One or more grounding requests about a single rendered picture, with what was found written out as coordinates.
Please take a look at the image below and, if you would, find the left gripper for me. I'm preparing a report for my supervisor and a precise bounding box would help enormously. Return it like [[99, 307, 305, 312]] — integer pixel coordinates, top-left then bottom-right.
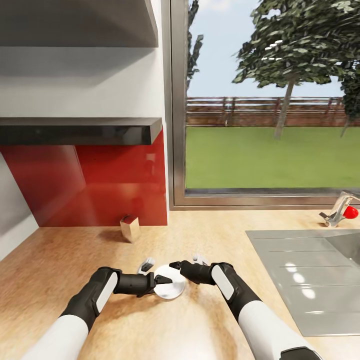
[[126, 272, 173, 298]]

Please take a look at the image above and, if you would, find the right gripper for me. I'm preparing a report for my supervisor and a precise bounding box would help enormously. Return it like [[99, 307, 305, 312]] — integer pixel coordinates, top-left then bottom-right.
[[169, 260, 203, 285]]

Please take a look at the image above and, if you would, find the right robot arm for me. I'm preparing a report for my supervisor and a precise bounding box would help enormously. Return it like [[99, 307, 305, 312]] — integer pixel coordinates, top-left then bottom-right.
[[169, 253, 325, 360]]

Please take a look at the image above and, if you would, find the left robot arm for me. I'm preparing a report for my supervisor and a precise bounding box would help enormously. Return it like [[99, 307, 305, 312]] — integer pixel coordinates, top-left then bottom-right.
[[21, 257, 173, 360]]

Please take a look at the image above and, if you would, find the saucer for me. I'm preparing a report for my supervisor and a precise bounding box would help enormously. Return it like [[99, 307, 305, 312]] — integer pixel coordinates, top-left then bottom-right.
[[154, 264, 186, 299]]

